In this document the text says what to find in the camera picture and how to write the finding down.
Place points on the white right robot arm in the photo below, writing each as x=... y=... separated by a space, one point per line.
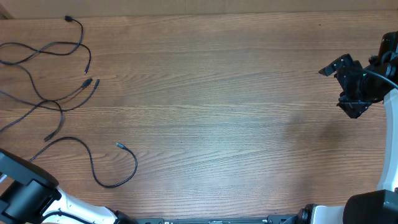
x=379 y=206

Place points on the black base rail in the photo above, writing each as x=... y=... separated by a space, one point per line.
x=270 y=219

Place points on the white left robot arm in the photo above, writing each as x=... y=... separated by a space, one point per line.
x=34 y=197

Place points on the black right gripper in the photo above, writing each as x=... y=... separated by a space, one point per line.
x=354 y=107

